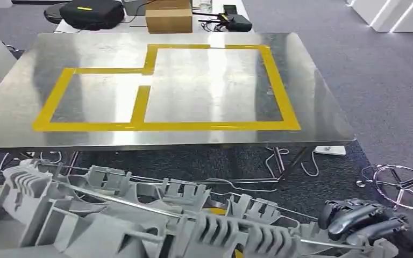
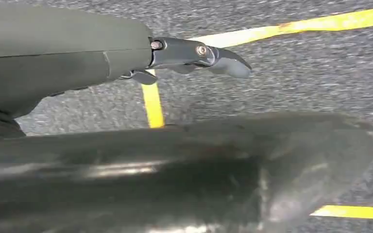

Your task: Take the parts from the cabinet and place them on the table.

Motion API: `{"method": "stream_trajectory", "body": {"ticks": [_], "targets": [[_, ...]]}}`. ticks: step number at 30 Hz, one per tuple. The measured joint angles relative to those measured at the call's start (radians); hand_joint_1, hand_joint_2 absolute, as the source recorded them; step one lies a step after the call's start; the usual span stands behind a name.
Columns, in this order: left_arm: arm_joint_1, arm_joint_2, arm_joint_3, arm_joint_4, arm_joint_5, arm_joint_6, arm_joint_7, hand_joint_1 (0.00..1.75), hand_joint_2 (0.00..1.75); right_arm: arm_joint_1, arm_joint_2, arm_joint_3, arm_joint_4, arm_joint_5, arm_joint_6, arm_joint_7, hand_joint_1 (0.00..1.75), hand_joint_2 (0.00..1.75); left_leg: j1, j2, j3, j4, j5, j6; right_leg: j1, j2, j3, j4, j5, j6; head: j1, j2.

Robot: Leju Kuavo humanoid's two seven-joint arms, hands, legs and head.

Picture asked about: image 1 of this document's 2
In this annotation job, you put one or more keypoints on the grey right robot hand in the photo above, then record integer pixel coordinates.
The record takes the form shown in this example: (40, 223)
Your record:
(361, 217)

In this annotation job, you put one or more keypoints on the grey plastic wheel hubcap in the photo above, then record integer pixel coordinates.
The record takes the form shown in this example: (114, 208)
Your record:
(96, 228)

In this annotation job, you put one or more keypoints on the chrome stool base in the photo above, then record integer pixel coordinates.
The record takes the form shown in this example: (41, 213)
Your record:
(402, 187)

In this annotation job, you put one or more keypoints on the white power strip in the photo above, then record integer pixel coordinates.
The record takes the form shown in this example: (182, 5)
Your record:
(331, 150)

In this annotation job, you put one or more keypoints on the yellow tape outline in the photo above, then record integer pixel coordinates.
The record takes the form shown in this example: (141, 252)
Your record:
(274, 85)

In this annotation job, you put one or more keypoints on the steel bench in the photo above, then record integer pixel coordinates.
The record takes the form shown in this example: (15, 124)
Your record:
(199, 89)

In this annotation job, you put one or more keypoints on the black electronic device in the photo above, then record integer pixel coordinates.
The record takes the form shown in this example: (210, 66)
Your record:
(236, 24)

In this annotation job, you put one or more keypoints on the clear glass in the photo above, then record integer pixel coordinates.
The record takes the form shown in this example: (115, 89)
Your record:
(205, 5)

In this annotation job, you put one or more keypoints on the cardboard box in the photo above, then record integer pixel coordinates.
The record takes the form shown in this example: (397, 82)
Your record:
(169, 19)

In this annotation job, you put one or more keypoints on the white table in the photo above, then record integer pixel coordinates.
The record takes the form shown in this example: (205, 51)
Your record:
(135, 26)

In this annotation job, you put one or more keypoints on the black padded bag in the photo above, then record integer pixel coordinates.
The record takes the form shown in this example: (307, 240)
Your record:
(92, 14)

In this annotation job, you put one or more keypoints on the black round stool seat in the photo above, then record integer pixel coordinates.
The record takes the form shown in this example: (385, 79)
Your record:
(52, 14)

